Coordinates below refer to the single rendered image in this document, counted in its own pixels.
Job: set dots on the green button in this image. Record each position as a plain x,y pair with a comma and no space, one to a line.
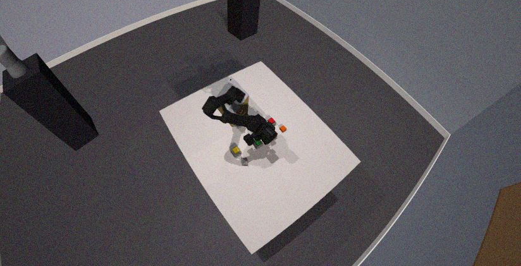
258,144

